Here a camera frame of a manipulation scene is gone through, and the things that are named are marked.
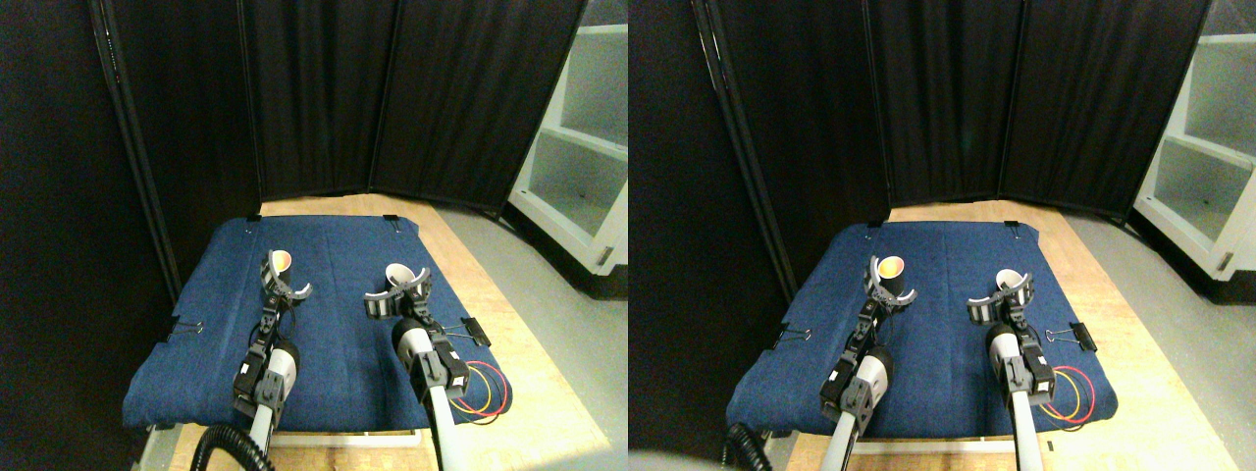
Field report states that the dark blue cloth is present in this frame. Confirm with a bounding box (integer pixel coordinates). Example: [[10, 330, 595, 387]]
[[123, 212, 514, 433], [726, 218, 1119, 439]]

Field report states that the white shelf unit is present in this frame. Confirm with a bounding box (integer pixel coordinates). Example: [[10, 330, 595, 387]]
[[1131, 34, 1256, 283], [507, 25, 629, 276]]

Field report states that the yellow wire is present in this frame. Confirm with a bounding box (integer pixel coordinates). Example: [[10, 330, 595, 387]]
[[453, 371, 493, 413], [1046, 376, 1081, 419]]

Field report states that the red wire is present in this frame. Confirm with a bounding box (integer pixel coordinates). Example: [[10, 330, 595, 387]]
[[1046, 366, 1097, 429], [453, 361, 509, 425]]

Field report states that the black ribbed hose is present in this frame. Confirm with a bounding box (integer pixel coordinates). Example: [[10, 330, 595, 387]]
[[191, 424, 276, 471], [723, 422, 771, 471]]

